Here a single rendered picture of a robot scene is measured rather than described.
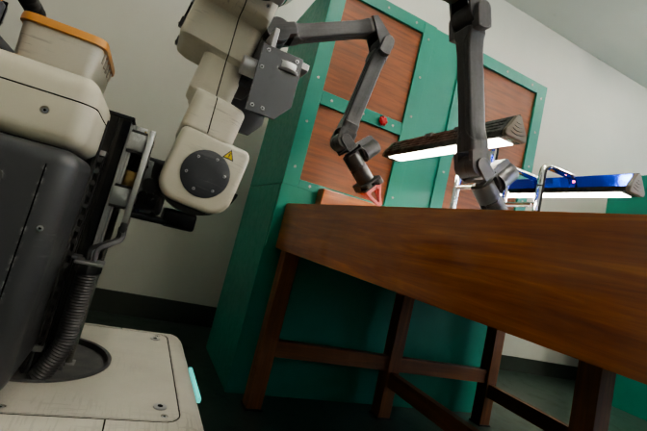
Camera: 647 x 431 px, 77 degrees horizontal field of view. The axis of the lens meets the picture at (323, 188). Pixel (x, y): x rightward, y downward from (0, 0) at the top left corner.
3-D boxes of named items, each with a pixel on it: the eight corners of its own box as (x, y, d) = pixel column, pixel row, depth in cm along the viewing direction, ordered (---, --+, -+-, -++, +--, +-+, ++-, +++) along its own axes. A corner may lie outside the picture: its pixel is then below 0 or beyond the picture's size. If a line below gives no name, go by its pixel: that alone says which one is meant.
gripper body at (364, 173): (368, 181, 143) (357, 163, 141) (383, 179, 133) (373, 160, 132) (353, 190, 140) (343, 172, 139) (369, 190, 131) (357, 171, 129)
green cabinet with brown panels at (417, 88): (282, 182, 165) (337, -28, 178) (249, 186, 216) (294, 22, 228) (518, 253, 218) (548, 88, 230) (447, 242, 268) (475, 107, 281)
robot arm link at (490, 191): (464, 186, 104) (481, 186, 99) (481, 172, 106) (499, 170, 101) (476, 209, 105) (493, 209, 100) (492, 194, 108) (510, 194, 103)
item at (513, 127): (505, 135, 110) (510, 109, 110) (381, 156, 166) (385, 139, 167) (527, 143, 113) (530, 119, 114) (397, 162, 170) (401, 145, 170)
